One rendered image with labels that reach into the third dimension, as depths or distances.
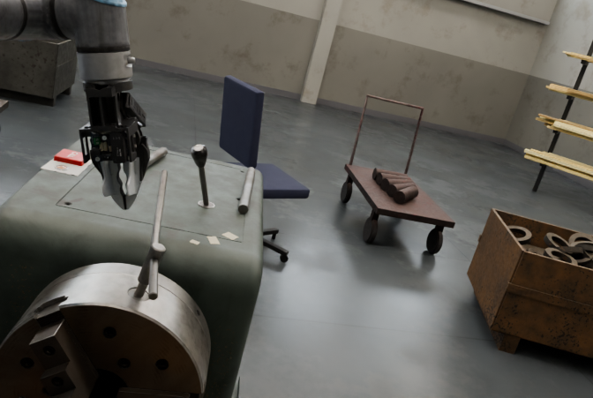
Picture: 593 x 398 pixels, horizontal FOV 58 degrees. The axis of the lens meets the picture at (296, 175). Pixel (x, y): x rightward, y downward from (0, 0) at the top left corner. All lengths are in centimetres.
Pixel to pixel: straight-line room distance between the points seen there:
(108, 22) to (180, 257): 41
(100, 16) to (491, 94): 1189
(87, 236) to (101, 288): 15
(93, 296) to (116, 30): 38
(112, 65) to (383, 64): 1059
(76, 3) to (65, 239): 39
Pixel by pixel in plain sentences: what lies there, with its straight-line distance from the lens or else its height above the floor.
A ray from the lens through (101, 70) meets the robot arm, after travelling 82.
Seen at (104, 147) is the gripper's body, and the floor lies 143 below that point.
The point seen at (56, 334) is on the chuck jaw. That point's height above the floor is 120.
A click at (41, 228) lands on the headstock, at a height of 124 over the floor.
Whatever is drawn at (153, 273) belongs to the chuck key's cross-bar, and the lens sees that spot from 78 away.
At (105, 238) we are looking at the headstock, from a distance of 98.
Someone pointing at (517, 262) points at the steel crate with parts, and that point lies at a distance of 351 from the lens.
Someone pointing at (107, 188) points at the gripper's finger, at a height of 136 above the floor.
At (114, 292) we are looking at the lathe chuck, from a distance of 85.
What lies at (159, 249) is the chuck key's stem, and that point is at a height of 132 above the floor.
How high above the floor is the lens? 169
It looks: 17 degrees down
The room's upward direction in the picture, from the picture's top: 15 degrees clockwise
